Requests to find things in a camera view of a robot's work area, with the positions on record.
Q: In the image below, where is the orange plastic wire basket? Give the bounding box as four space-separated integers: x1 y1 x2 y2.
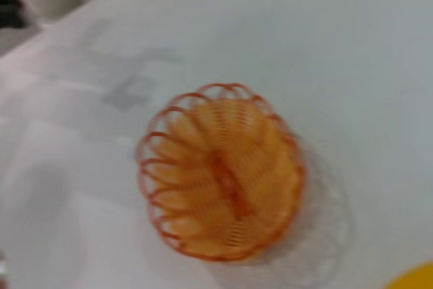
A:
135 82 306 263

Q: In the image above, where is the yellow banana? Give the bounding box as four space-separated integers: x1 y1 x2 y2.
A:
381 261 433 289

